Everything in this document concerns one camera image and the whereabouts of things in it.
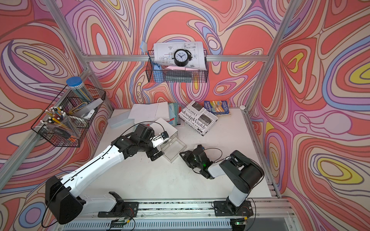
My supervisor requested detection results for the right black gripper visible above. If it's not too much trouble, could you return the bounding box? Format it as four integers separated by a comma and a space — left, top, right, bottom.
179, 150, 203, 169

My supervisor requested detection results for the white three-drawer box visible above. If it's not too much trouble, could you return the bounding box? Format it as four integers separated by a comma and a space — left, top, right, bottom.
150, 118, 187, 163

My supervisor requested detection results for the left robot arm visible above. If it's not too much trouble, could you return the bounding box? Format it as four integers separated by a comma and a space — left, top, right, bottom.
45, 123, 169, 224

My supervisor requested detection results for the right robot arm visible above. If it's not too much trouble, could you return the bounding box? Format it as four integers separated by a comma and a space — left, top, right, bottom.
179, 144, 265, 214

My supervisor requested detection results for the teal books stack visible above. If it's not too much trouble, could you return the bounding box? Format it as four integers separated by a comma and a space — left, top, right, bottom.
167, 103, 179, 127

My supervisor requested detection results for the folded newspaper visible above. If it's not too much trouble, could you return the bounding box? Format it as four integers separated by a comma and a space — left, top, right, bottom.
178, 101, 218, 136

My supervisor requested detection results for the white open notebook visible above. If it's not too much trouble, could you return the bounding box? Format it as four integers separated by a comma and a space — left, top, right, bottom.
128, 102, 170, 123

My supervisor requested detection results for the translucent plastic box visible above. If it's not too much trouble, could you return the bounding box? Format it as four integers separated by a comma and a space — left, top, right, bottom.
108, 111, 135, 129

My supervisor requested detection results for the blue book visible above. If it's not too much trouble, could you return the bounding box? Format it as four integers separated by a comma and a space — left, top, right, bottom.
204, 101, 230, 116

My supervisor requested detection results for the black round clock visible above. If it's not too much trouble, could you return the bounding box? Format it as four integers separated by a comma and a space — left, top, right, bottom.
173, 49, 192, 67

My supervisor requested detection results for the white drawing sheet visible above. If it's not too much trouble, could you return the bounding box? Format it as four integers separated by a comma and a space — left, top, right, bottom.
153, 42, 206, 70

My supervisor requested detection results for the clear cup with pens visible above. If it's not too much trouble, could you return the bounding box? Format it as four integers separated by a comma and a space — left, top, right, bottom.
40, 106, 81, 141

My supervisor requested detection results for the blue lid pencil jar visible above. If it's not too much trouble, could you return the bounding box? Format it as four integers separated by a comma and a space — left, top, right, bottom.
66, 77, 93, 103

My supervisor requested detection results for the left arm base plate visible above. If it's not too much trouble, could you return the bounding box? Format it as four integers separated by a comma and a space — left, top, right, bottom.
98, 202, 139, 218

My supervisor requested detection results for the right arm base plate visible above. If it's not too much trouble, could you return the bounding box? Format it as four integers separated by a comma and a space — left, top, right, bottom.
212, 200, 254, 218

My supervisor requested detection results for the black wire wall basket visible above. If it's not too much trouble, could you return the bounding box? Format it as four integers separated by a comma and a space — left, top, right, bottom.
145, 49, 209, 83

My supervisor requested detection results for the black wire side basket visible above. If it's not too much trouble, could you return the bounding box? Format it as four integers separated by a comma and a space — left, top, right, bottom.
31, 89, 101, 147

